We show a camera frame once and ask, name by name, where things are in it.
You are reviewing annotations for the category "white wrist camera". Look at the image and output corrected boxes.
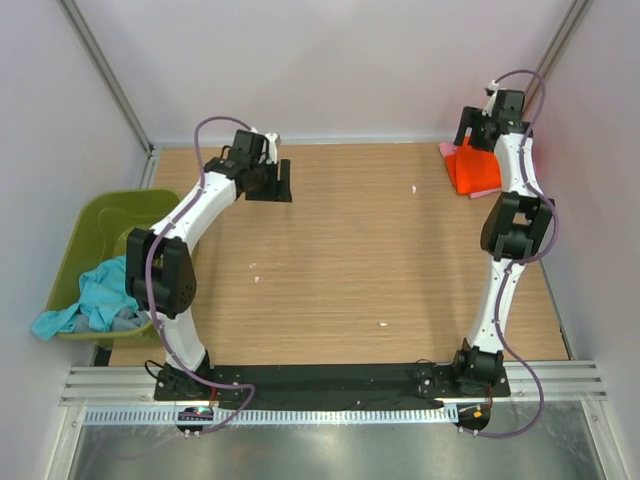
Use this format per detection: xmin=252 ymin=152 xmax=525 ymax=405
xmin=483 ymin=80 xmax=503 ymax=118
xmin=260 ymin=132 xmax=281 ymax=165

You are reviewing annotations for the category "pink folded t shirt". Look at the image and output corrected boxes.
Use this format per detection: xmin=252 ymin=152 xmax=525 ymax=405
xmin=438 ymin=141 xmax=502 ymax=200

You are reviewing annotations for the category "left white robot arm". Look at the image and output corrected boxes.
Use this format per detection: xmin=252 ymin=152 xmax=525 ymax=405
xmin=125 ymin=129 xmax=292 ymax=400

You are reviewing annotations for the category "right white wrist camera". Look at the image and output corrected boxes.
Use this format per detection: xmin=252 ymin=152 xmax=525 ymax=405
xmin=483 ymin=80 xmax=503 ymax=118

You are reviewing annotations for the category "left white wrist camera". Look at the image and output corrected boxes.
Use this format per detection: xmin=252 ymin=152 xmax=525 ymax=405
xmin=260 ymin=132 xmax=281 ymax=165

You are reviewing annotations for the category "grey t shirt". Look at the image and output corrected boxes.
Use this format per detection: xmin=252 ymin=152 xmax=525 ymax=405
xmin=72 ymin=308 xmax=149 ymax=334

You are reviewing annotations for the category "aluminium rail frame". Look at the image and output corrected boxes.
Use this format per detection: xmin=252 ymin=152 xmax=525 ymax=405
xmin=60 ymin=361 xmax=606 ymax=411

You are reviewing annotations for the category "orange t shirt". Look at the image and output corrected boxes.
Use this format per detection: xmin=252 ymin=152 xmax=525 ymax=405
xmin=444 ymin=135 xmax=502 ymax=195

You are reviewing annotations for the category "green plastic laundry basket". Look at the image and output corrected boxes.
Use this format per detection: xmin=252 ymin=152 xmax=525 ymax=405
xmin=45 ymin=188 xmax=181 ymax=349

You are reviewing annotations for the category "aluminium corner post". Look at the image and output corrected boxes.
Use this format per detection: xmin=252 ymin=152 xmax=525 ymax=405
xmin=57 ymin=0 xmax=154 ymax=157
xmin=536 ymin=0 xmax=594 ymax=82

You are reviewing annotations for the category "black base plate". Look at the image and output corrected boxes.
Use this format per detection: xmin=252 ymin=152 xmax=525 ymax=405
xmin=152 ymin=361 xmax=512 ymax=412

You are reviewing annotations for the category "right aluminium corner post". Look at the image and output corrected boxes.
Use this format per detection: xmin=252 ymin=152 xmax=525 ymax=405
xmin=536 ymin=0 xmax=594 ymax=82

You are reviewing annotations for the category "left aluminium corner post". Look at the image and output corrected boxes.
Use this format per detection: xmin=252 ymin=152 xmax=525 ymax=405
xmin=57 ymin=0 xmax=154 ymax=157

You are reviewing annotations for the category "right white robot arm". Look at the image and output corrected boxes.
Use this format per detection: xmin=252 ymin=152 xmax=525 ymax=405
xmin=450 ymin=83 xmax=555 ymax=396

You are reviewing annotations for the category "white slotted cable duct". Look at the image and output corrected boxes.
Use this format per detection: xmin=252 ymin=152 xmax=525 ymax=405
xmin=84 ymin=404 xmax=458 ymax=426

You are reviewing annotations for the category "teal t shirt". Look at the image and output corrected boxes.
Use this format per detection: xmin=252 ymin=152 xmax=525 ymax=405
xmin=31 ymin=255 xmax=140 ymax=341

